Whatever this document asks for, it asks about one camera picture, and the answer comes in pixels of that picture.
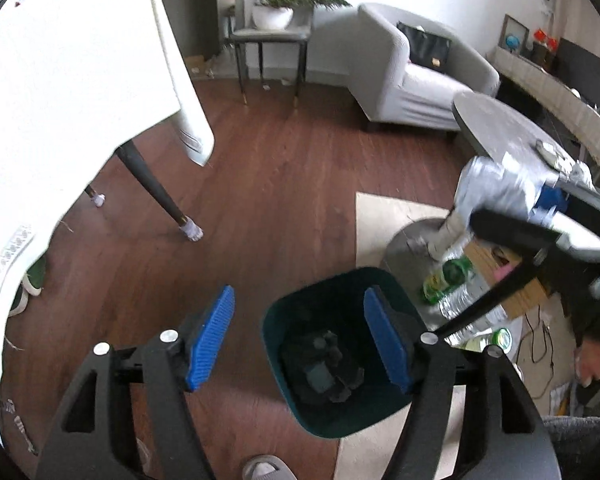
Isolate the round grey marble table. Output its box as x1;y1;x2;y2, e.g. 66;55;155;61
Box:
382;91;600;286

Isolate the person's right hand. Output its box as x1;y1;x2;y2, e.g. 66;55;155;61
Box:
575;338;600;387

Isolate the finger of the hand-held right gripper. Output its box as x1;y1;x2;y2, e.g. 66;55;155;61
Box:
432;207;600;336
530;177;600;221

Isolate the white patterned tablecloth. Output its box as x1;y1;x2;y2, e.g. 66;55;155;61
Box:
0;0;216;386

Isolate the black-legged dining table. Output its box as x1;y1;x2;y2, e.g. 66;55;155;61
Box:
82;141;204;243

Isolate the person's grey fleece clothing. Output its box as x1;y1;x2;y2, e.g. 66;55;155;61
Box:
542;412;600;480

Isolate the potted plant in white pot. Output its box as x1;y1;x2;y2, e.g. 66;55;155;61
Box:
251;0;353;30

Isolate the green and white shoe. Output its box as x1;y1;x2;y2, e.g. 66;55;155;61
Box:
7;255;48;317

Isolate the large brown cardboard box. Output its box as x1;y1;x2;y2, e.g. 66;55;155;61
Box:
462;240;561;318

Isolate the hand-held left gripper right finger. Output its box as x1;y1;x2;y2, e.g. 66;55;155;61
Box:
363;285;563;480

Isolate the picture frame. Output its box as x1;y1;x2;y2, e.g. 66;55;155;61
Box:
501;14;529;56

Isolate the black television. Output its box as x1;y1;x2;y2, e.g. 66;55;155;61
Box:
555;37;600;106

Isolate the grey armchair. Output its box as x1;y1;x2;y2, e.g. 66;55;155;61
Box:
347;2;501;133

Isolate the dark green trash bin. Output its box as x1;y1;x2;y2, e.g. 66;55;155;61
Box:
261;266;428;438

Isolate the grey slipper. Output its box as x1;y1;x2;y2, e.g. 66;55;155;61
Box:
242;455;298;480

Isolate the round grey coffee table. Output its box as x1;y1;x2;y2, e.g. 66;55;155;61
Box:
487;45;600;181

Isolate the clear plastic water bottle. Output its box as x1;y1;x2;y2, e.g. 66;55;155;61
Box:
437;275;508;331

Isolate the black handbag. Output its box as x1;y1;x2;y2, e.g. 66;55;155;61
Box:
396;21;453;73

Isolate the green plastic bottle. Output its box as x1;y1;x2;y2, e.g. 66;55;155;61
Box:
421;255;476;306

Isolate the beige rug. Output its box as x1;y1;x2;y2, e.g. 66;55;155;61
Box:
337;191;581;480

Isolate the dark wooden door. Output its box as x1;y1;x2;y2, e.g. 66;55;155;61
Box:
147;0;245;61

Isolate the bottle with green cap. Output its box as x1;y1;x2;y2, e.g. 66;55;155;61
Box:
462;327;515;353

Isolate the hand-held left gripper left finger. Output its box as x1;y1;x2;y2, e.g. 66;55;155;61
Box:
35;285;236;480

